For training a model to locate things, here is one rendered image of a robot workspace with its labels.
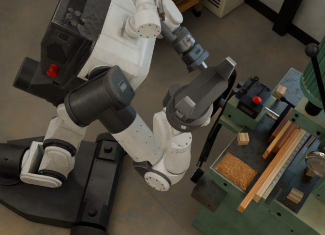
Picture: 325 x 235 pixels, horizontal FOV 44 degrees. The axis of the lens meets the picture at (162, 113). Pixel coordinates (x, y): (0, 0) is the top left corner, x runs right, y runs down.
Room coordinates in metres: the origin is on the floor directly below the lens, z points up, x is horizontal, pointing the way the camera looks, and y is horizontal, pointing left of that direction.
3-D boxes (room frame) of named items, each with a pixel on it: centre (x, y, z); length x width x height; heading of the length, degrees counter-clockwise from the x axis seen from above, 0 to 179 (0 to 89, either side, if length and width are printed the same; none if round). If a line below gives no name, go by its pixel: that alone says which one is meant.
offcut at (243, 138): (0.74, -0.30, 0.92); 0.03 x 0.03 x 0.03; 11
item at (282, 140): (0.81, -0.48, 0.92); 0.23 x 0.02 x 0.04; 148
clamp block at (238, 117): (0.89, -0.32, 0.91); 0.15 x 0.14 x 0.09; 148
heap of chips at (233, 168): (0.62, -0.28, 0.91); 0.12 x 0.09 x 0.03; 58
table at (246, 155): (0.84, -0.39, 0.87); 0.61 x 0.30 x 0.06; 148
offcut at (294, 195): (0.60, -0.52, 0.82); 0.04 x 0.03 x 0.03; 64
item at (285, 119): (0.82, -0.45, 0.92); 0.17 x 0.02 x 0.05; 148
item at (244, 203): (0.74, -0.46, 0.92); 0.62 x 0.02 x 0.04; 148
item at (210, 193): (0.65, -0.24, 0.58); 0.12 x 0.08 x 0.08; 58
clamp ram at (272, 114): (0.84, -0.40, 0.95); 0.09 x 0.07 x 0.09; 148
